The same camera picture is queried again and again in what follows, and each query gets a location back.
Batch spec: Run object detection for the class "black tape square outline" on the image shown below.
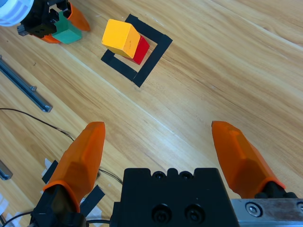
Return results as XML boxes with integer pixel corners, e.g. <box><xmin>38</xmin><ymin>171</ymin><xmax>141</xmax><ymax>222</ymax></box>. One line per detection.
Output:
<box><xmin>100</xmin><ymin>13</ymin><xmax>174</xmax><ymax>88</ymax></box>

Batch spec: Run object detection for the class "short grey metal bar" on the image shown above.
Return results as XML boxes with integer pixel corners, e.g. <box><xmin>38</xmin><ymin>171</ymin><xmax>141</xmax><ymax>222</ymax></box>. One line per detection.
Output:
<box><xmin>0</xmin><ymin>160</ymin><xmax>14</xmax><ymax>181</ymax></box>

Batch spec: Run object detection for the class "yellow wooden block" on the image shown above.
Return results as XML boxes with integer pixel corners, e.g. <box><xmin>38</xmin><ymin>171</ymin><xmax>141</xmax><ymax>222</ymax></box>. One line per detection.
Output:
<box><xmin>101</xmin><ymin>18</ymin><xmax>141</xmax><ymax>59</ymax></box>

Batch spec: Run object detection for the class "white tape scrap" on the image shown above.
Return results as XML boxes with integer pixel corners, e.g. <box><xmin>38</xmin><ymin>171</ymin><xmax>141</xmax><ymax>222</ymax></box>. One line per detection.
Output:
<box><xmin>43</xmin><ymin>157</ymin><xmax>53</xmax><ymax>172</ymax></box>
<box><xmin>0</xmin><ymin>192</ymin><xmax>23</xmax><ymax>227</ymax></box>

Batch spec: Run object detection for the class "black tape piece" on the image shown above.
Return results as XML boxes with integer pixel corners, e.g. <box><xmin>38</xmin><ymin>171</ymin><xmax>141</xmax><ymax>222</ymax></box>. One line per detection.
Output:
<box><xmin>41</xmin><ymin>159</ymin><xmax>59</xmax><ymax>184</ymax></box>
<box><xmin>80</xmin><ymin>184</ymin><xmax>106</xmax><ymax>218</ymax></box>

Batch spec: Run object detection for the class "red wooden block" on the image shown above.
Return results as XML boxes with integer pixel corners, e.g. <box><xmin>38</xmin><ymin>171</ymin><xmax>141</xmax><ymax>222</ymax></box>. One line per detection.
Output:
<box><xmin>123</xmin><ymin>35</ymin><xmax>151</xmax><ymax>66</ymax></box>

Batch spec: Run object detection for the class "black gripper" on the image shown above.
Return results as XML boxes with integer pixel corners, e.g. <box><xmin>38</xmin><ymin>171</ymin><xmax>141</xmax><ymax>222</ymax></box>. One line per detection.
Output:
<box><xmin>17</xmin><ymin>0</ymin><xmax>91</xmax><ymax>45</ymax></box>

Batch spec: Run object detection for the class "thin black wire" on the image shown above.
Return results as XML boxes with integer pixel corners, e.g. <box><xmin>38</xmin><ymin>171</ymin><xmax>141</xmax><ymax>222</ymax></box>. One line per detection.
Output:
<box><xmin>0</xmin><ymin>107</ymin><xmax>75</xmax><ymax>142</ymax></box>

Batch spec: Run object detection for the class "grey aluminium rail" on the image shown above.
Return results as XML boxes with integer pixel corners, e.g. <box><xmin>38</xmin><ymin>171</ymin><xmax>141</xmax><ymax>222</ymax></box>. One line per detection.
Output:
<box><xmin>0</xmin><ymin>54</ymin><xmax>53</xmax><ymax>114</ymax></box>

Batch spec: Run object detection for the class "green wooden block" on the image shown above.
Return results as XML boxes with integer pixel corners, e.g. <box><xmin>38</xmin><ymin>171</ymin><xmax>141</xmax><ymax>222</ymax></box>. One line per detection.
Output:
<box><xmin>52</xmin><ymin>10</ymin><xmax>83</xmax><ymax>45</ymax></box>

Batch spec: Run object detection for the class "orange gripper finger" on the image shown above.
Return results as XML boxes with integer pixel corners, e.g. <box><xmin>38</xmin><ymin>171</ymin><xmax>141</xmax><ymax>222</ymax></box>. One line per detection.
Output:
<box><xmin>30</xmin><ymin>121</ymin><xmax>106</xmax><ymax>227</ymax></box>
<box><xmin>211</xmin><ymin>120</ymin><xmax>297</xmax><ymax>200</ymax></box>

